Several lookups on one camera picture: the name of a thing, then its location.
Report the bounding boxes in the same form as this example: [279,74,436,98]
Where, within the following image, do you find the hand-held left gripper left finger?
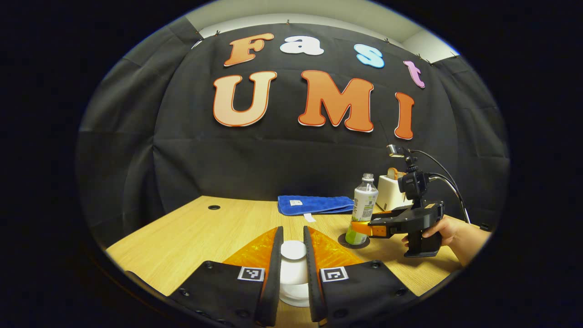
[168,226,284,328]

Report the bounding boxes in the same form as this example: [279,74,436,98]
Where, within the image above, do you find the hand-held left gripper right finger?
[303,225,419,327]

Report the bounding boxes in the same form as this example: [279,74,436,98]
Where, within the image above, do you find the white teacup lid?
[278,240,312,308]

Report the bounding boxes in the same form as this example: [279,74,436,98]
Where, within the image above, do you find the clear water bottle white label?
[345,173,379,246]

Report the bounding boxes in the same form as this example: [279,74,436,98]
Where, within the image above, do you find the brown round coaster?
[338,232,371,250]

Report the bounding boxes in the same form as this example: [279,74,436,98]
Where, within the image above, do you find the white toaster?
[376,174,413,212]

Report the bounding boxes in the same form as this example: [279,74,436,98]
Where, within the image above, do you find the blue towel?
[277,195,355,223]

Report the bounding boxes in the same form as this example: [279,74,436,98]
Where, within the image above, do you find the black backdrop cloth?
[75,20,511,249]

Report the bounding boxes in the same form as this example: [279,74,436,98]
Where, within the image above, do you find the black cable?
[428,173,471,225]
[410,149,460,201]

